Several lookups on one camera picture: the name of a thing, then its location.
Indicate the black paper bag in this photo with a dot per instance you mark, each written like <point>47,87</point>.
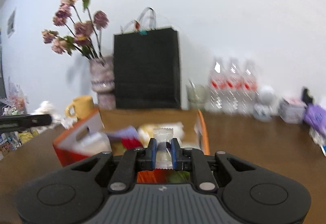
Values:
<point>147,71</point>

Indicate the teal binder clip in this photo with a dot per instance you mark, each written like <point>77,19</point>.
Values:
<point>143,32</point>

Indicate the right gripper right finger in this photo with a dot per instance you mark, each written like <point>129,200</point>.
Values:
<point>187,159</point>

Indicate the dried rose bouquet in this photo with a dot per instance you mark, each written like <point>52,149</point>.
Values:
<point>84,30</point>

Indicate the orange cardboard box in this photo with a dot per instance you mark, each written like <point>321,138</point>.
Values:
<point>87,138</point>

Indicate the green glass cup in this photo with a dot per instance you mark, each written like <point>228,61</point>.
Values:
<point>196,96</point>

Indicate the yellow white plush toy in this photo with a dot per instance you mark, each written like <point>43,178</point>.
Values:
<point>145,131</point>

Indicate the yellow mug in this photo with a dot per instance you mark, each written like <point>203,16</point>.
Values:
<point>80,107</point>

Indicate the purple knitted pouch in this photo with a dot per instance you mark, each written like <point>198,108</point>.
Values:
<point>129,132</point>

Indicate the clear plastic sachet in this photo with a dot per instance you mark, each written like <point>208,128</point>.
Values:
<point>163,144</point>

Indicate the water bottle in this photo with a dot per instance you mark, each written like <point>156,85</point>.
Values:
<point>217,85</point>
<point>249,87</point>
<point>233,86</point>

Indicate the right water bottle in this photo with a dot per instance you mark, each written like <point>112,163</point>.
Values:
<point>249,87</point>

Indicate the left water bottle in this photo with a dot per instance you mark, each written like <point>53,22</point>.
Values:
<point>217,85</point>

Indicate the white robot figurine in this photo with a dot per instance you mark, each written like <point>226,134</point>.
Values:
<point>264,101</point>

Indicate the purple tissue pack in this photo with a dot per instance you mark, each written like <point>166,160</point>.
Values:
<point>315,117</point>

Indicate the red fabric item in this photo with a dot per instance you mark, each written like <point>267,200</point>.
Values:
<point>131,143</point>

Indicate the crumpled white tissue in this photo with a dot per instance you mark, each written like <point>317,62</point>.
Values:
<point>47,107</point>

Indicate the green item in box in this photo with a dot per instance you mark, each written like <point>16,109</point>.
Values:
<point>178,177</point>

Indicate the purple ceramic vase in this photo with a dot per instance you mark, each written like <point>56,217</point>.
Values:
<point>102,81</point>

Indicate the small tin box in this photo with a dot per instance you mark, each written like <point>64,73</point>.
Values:
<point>292,110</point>

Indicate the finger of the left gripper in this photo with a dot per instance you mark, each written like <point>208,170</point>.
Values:
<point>23,122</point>

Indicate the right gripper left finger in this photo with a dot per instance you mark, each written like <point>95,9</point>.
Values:
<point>139,158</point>

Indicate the middle water bottle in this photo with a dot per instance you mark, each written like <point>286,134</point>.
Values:
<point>233,86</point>

